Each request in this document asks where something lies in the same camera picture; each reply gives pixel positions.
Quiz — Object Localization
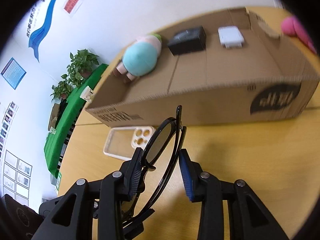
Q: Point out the clear phone case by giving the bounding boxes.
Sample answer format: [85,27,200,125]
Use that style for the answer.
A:
[103,126,156,161]

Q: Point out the black sunglasses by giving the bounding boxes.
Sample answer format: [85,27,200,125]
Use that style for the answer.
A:
[121,105,187,227]

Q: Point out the black charger box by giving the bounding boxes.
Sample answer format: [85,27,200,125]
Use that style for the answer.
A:
[167,26,207,55]

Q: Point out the paper cup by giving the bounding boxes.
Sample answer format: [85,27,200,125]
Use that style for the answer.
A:
[80,86,95,103]

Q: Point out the small potted plant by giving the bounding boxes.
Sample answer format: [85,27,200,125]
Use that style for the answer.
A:
[50,80,73,100]

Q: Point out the green potted plant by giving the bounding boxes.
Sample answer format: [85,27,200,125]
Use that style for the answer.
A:
[61,49,99,87]

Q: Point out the brown cardboard tray box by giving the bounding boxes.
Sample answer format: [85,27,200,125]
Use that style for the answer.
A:
[86,8,319,127]

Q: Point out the teal pink pig plush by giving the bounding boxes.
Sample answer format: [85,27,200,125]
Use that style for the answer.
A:
[113,34,162,82]

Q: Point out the white power bank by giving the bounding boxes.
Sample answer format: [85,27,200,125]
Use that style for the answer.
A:
[218,25,245,49]

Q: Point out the pink plush toy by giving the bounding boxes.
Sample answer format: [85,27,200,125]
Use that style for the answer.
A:
[281,16,317,54]

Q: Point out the blue framed wall poster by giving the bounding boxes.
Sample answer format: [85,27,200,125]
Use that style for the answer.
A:
[1,57,27,89]

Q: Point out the red wall notice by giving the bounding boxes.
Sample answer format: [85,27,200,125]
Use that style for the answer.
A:
[63,0,80,14]

